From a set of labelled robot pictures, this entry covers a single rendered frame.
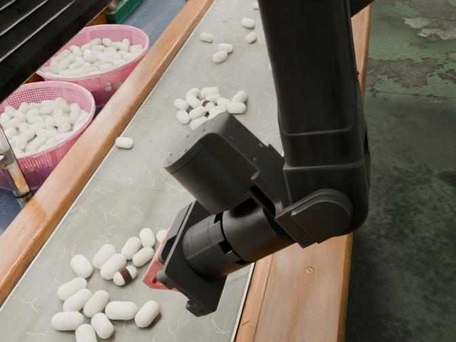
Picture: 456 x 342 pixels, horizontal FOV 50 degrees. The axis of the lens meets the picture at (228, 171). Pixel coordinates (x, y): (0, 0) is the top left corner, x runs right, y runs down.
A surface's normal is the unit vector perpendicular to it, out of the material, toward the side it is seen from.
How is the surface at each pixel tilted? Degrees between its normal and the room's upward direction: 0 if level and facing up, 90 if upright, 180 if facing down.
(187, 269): 49
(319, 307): 0
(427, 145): 0
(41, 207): 0
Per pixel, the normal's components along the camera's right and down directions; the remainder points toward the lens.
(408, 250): -0.09, -0.76
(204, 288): 0.67, -0.44
